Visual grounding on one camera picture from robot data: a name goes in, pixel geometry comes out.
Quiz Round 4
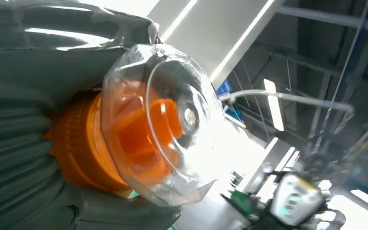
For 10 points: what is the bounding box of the clear bottle with orange cap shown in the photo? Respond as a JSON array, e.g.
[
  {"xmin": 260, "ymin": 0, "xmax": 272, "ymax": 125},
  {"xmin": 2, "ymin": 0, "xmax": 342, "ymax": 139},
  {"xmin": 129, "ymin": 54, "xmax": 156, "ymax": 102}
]
[{"xmin": 45, "ymin": 43, "xmax": 227, "ymax": 207}]

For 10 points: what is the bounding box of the clear plastic film cover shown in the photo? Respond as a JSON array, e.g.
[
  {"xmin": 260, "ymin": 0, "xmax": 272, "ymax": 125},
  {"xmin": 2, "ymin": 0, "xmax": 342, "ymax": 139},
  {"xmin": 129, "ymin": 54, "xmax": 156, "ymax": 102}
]
[{"xmin": 0, "ymin": 0, "xmax": 161, "ymax": 53}]

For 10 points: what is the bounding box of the ribbed grey left arm sleeve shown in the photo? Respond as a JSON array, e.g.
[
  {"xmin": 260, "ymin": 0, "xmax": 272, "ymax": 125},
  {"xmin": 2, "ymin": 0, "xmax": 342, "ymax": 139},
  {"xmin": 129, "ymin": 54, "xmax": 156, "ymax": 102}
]
[{"xmin": 0, "ymin": 106, "xmax": 73, "ymax": 230}]

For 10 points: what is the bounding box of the blue hoist block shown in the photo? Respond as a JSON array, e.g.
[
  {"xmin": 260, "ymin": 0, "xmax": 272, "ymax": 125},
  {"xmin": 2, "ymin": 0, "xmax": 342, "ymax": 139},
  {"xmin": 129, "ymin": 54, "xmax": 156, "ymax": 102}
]
[{"xmin": 216, "ymin": 79, "xmax": 245, "ymax": 123}]

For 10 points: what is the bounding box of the green box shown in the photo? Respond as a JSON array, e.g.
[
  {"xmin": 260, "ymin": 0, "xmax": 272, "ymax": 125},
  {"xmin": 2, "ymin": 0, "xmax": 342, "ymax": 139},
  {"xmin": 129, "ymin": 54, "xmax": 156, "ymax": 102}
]
[{"xmin": 230, "ymin": 190, "xmax": 258, "ymax": 219}]

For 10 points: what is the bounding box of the white humanoid robot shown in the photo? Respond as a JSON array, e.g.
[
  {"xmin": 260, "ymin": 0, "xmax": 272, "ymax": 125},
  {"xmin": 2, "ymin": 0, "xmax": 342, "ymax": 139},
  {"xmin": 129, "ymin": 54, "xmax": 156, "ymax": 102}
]
[{"xmin": 222, "ymin": 171, "xmax": 346, "ymax": 230}]

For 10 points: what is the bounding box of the white curved hoist frame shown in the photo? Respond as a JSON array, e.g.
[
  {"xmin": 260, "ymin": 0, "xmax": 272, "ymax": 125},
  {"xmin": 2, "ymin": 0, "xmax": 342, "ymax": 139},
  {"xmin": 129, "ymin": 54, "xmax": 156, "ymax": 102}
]
[{"xmin": 219, "ymin": 89, "xmax": 356, "ymax": 115}]

